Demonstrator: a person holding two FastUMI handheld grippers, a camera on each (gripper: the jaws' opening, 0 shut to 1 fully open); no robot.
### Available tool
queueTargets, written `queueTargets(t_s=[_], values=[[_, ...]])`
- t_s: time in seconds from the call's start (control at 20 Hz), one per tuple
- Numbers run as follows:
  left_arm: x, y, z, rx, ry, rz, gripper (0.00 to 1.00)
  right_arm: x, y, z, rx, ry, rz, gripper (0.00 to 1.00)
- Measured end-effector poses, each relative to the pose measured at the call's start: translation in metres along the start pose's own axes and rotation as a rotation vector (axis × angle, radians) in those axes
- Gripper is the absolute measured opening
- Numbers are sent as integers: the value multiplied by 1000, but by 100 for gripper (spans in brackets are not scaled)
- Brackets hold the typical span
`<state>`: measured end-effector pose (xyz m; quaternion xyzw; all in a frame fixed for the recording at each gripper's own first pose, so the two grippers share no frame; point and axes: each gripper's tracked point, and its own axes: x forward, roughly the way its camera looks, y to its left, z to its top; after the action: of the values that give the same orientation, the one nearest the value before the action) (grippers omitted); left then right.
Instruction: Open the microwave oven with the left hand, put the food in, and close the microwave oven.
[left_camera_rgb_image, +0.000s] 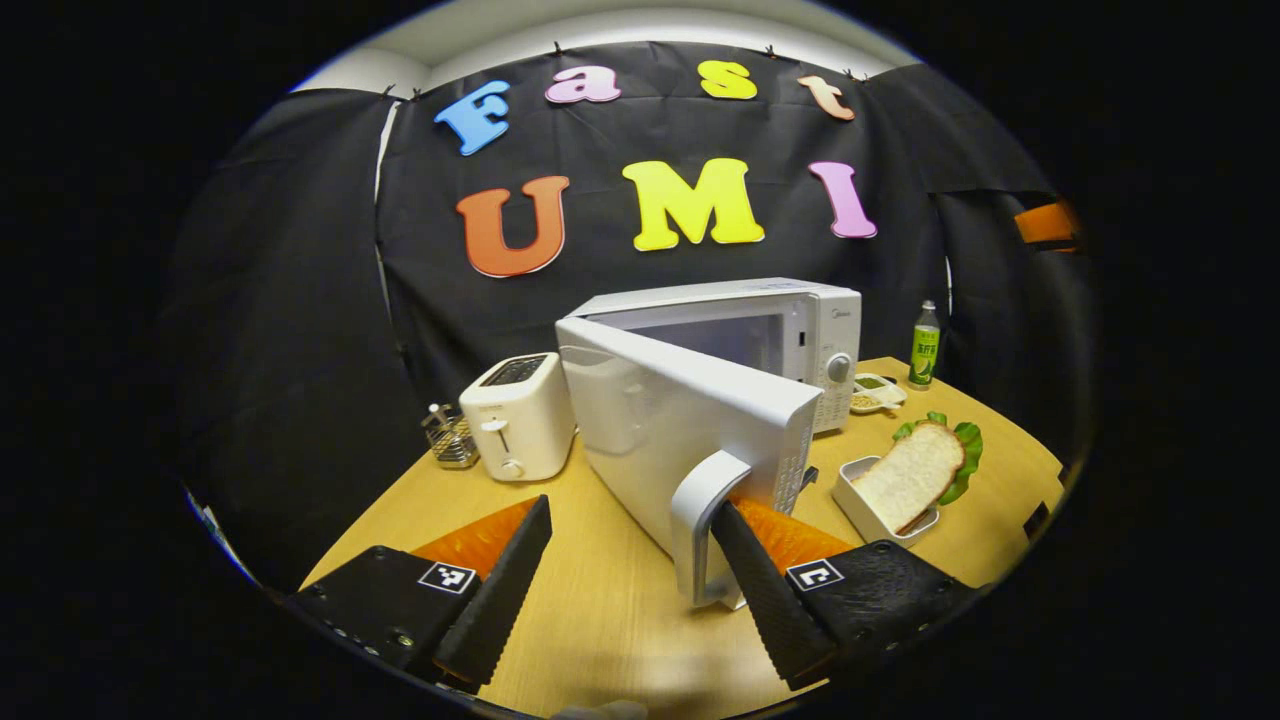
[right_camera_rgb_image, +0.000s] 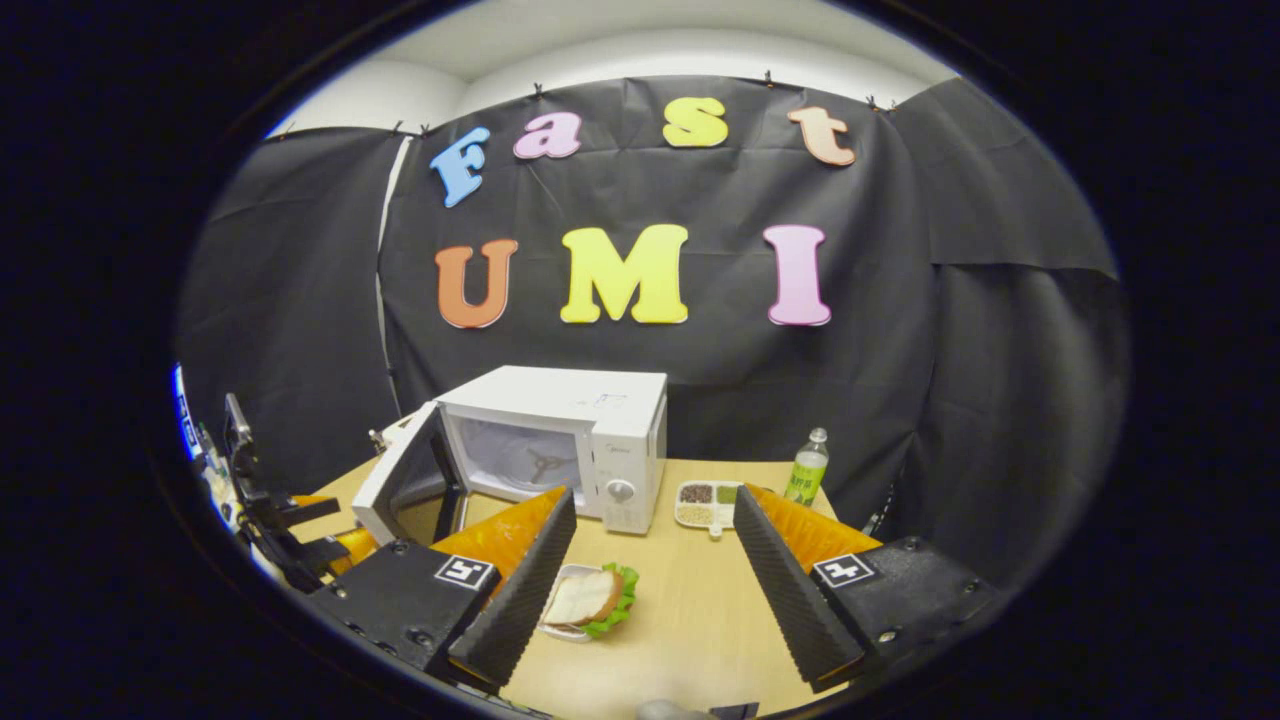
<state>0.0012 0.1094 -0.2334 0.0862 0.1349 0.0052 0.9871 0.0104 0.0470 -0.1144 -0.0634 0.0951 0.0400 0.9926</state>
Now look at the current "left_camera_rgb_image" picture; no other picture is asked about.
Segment white microwave oven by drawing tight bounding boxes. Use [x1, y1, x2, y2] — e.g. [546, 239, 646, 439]
[555, 277, 863, 611]

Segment green label drink bottle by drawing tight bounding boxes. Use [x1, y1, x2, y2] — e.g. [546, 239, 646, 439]
[908, 300, 942, 391]

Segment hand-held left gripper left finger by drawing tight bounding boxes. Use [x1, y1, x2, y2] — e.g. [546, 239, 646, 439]
[288, 494, 554, 693]

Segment small metal wire rack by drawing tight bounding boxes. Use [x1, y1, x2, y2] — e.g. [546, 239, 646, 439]
[421, 403, 480, 471]

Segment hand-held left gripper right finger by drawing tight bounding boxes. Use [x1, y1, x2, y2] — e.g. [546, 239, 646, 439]
[708, 497, 986, 693]

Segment white toaster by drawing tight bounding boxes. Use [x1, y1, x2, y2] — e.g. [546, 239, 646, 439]
[459, 352, 578, 483]

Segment white sectioned grain dish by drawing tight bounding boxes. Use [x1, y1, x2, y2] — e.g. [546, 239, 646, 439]
[850, 372, 909, 416]

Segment lettuce sandwich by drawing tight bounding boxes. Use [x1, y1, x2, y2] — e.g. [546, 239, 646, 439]
[852, 411, 984, 534]

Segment white rectangular tray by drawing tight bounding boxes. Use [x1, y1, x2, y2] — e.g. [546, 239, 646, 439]
[832, 456, 941, 548]

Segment black backdrop cloth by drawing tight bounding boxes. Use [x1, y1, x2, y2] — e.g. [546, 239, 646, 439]
[165, 40, 1096, 591]

